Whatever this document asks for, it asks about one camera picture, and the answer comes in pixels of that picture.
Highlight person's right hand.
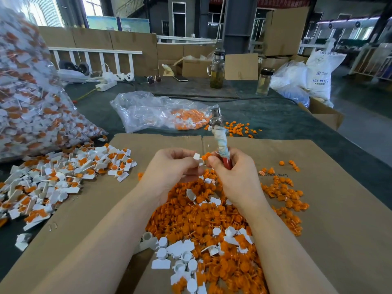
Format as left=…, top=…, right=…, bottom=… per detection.
left=207, top=148, right=269, bottom=213

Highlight scatter of orange offcuts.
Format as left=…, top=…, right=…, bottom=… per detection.
left=223, top=121, right=263, bottom=139

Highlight person's left hand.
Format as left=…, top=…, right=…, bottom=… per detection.
left=138, top=148, right=206, bottom=209

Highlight white metal rack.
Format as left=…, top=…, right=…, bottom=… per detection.
left=351, top=41, right=392, bottom=77

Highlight glass bottle with black lid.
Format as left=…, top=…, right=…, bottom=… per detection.
left=256, top=68, right=274, bottom=96

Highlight row of upright cardboard sheets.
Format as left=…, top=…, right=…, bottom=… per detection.
left=38, top=27, right=218, bottom=78

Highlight clear blue plastic bag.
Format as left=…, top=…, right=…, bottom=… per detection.
left=271, top=60, right=311, bottom=108

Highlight person's left forearm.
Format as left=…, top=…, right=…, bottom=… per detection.
left=29, top=192, right=166, bottom=294

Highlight glass tea jar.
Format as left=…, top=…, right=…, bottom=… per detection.
left=207, top=49, right=226, bottom=89

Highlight white oval plastic device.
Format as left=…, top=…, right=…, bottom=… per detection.
left=58, top=69, right=89, bottom=84

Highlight white woven sack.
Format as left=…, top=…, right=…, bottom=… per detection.
left=305, top=37, right=347, bottom=108

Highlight silver red-handled pliers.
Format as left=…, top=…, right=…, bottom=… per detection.
left=208, top=107, right=234, bottom=171

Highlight tall brown cardboard box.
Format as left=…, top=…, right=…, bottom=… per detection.
left=264, top=7, right=310, bottom=57

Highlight white railing frame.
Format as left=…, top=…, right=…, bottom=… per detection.
left=48, top=48, right=143, bottom=77

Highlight flat brown cardboard panel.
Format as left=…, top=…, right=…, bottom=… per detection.
left=225, top=53, right=260, bottom=81

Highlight small clear plastic bag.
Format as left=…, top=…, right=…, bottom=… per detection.
left=110, top=91, right=219, bottom=134

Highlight open brown cardboard box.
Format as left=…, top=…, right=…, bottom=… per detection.
left=298, top=96, right=345, bottom=130

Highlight pile of assembled white-orange parts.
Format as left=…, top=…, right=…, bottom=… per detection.
left=0, top=141, right=138, bottom=252

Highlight large clear bag of seals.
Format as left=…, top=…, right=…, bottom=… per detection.
left=0, top=9, right=108, bottom=163

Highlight open cardboard box with paper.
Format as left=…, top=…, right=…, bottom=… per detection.
left=173, top=55, right=213, bottom=79

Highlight white power strip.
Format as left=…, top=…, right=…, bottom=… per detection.
left=86, top=65, right=135, bottom=92

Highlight brown cardboard sheet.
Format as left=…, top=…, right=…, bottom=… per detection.
left=0, top=133, right=205, bottom=294
left=201, top=137, right=392, bottom=294

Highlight pile of orange and white parts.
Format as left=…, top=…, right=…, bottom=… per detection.
left=134, top=151, right=310, bottom=294

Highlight dark steel pillar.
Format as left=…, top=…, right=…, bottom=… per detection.
left=223, top=0, right=258, bottom=54

